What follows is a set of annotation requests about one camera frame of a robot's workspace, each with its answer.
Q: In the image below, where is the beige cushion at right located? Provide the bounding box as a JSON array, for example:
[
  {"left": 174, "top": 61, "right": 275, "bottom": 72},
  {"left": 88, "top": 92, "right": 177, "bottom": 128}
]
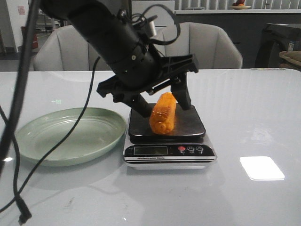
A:
[{"left": 279, "top": 50, "right": 301, "bottom": 71}]

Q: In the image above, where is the dark grey counter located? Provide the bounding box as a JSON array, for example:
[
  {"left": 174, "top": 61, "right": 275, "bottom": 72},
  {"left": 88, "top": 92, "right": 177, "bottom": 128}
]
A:
[{"left": 176, "top": 9, "right": 301, "bottom": 68}]

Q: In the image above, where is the white cabinet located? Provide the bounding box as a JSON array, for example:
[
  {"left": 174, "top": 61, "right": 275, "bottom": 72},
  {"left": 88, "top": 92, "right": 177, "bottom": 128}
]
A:
[{"left": 131, "top": 0, "right": 175, "bottom": 32}]

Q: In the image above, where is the left grey upholstered chair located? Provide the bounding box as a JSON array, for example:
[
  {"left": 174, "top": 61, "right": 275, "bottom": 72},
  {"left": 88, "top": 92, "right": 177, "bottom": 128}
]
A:
[{"left": 33, "top": 25, "right": 99, "bottom": 71}]

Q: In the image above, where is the pale green round plate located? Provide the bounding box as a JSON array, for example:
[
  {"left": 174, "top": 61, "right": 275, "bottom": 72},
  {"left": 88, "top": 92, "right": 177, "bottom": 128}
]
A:
[{"left": 16, "top": 107, "right": 127, "bottom": 167}]

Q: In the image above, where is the right grey upholstered chair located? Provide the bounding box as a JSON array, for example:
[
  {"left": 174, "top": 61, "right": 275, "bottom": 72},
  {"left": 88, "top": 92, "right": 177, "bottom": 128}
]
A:
[{"left": 155, "top": 22, "right": 243, "bottom": 69}]

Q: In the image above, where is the black silver electronic kitchen scale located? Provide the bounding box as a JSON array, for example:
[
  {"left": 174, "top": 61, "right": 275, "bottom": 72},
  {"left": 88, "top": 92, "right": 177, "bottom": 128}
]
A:
[{"left": 123, "top": 106, "right": 217, "bottom": 170}]

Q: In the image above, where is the black cable with plug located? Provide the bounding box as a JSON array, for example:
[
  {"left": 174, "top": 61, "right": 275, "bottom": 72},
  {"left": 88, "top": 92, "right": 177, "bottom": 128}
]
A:
[{"left": 0, "top": 0, "right": 101, "bottom": 224}]

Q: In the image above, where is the black appliance at right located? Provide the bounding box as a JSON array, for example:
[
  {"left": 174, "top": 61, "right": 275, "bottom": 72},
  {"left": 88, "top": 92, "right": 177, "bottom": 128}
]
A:
[{"left": 255, "top": 23, "right": 301, "bottom": 68}]

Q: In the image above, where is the grey upholstered chair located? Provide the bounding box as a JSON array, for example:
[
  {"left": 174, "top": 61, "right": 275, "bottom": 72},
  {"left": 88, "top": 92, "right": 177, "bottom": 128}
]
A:
[
  {"left": 33, "top": 25, "right": 99, "bottom": 71},
  {"left": 155, "top": 22, "right": 243, "bottom": 69}
]

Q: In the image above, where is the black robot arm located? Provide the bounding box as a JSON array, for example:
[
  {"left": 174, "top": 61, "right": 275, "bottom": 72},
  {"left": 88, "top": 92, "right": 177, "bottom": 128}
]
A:
[{"left": 40, "top": 0, "right": 198, "bottom": 117}]

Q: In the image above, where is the orange corn cob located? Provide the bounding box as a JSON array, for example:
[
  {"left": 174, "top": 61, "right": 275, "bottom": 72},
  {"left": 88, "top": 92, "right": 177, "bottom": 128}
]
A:
[{"left": 149, "top": 92, "right": 176, "bottom": 135}]

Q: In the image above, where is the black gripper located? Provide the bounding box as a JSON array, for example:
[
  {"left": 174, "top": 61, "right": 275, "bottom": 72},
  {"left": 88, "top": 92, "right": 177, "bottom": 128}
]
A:
[{"left": 97, "top": 55, "right": 198, "bottom": 117}]

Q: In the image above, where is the red trash bin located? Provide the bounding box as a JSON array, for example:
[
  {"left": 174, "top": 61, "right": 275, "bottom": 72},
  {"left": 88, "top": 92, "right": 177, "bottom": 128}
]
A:
[{"left": 21, "top": 26, "right": 39, "bottom": 49}]

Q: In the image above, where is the pink wall notice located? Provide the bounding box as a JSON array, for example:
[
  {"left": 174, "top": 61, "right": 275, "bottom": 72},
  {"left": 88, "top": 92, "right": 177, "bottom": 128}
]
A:
[{"left": 17, "top": 6, "right": 25, "bottom": 16}]

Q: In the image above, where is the fruit bowl on counter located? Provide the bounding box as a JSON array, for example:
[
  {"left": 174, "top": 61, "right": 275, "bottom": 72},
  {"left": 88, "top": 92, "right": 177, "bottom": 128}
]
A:
[{"left": 230, "top": 0, "right": 251, "bottom": 10}]

